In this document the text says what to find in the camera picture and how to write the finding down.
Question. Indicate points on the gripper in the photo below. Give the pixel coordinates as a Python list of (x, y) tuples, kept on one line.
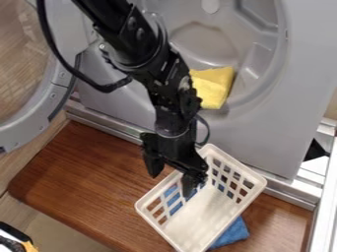
[(175, 147)]

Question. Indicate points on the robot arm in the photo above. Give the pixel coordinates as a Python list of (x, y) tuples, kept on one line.
[(136, 42)]

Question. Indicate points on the white basket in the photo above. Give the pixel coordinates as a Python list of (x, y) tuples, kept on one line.
[(206, 216)]

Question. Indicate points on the blue cloth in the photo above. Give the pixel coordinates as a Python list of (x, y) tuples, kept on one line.
[(232, 233)]

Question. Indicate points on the yellow cloth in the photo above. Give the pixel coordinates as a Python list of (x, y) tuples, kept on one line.
[(212, 87)]

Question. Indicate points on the washing machine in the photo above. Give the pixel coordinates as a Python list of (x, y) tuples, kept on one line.
[(272, 98)]

